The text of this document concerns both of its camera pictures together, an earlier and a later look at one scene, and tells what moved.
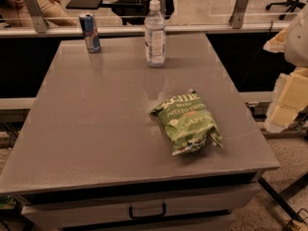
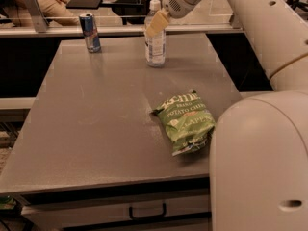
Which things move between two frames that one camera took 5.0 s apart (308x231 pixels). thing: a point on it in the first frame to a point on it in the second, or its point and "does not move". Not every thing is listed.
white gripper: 297,42 to 177,3
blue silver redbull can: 90,32 does not move
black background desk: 130,3 does not move
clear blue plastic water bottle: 154,36 does not move
